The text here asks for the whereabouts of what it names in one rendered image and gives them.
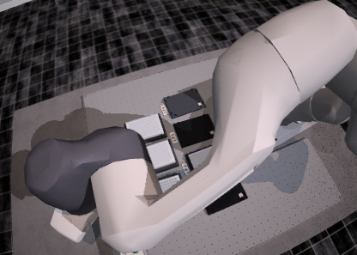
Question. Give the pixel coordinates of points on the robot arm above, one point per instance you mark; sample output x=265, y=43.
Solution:
x=276, y=70

